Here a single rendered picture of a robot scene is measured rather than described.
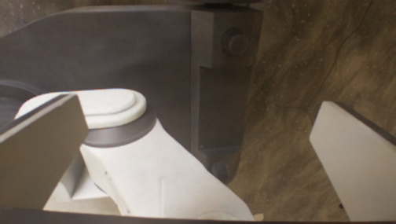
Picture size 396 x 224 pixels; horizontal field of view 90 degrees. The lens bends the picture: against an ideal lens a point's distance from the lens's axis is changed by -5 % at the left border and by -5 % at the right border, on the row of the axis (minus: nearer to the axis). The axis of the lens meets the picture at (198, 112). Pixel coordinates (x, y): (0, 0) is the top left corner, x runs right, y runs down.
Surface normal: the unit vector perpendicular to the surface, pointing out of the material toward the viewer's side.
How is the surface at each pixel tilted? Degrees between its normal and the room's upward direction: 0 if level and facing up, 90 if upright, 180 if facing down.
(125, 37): 0
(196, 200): 115
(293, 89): 0
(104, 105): 90
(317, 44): 0
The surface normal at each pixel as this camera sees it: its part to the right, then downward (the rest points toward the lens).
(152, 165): 0.02, -0.85
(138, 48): 0.17, 0.52
